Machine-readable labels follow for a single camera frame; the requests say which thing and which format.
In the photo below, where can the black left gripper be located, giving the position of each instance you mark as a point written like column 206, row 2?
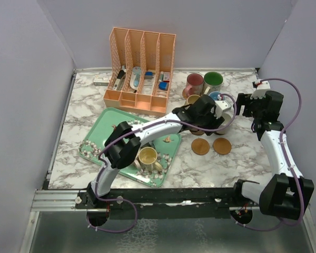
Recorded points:
column 215, row 122

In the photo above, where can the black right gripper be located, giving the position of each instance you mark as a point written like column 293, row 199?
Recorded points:
column 245, row 99

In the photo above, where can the beige grey mug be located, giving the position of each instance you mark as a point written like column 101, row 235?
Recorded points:
column 227, row 119

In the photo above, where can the light blue mug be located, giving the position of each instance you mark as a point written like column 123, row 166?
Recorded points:
column 215, row 95

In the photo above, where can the light orange wooden coaster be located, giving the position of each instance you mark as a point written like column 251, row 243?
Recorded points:
column 200, row 146

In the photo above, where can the tan brown mug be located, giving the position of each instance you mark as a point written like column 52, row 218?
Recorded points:
column 191, row 99

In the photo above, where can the green mug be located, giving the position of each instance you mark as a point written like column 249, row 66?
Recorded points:
column 212, row 82

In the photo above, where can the woven rattan coaster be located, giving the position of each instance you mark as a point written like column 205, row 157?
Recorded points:
column 184, row 94

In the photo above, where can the maroon red mug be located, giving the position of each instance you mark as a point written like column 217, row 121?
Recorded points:
column 194, row 84

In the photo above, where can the yellow mug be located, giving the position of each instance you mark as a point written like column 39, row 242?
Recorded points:
column 148, row 160

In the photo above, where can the dark grey blue mug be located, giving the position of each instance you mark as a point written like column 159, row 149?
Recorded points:
column 150, row 144

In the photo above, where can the pink mug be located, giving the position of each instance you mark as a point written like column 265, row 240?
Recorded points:
column 137, row 165

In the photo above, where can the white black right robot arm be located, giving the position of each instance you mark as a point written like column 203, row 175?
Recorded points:
column 288, row 193

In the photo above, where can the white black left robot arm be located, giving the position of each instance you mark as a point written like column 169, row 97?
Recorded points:
column 122, row 146

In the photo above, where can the green floral tray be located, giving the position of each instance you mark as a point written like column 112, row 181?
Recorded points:
column 166, row 146

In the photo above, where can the blue stamp box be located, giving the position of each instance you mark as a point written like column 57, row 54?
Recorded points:
column 164, row 86

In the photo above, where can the red white small box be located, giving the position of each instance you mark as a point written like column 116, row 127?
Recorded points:
column 164, row 76

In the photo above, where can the white packaged item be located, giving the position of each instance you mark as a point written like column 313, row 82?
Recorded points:
column 148, row 82

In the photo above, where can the blue correction tape package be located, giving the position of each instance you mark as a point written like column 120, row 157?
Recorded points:
column 135, row 77

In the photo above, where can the orange plastic desk organizer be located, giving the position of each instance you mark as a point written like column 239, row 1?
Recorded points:
column 150, row 51

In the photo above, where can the black white stapler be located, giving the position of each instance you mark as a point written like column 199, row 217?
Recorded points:
column 120, row 79

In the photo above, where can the small white staples box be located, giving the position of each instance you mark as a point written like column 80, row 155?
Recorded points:
column 101, row 80

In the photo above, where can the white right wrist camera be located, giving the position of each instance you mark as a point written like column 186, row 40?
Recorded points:
column 261, row 87

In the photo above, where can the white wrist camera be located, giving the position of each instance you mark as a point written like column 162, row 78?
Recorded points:
column 221, row 106
column 261, row 87

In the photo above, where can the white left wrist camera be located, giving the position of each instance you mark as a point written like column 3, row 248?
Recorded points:
column 221, row 106

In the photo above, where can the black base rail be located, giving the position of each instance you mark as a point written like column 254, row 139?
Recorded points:
column 164, row 203

